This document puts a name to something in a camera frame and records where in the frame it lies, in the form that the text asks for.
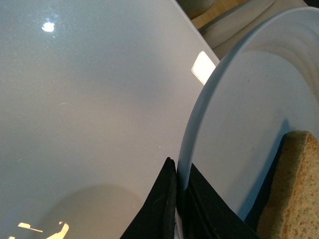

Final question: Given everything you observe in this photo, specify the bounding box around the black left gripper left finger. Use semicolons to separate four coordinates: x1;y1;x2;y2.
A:
121;157;177;239

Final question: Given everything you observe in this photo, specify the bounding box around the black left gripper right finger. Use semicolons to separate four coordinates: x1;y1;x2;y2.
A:
181;165;258;239

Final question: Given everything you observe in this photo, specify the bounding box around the toasted bread slice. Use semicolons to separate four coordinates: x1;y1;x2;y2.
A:
257;130;319;239

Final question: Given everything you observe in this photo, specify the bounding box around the white round plate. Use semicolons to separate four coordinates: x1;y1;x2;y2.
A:
177;6;319;219

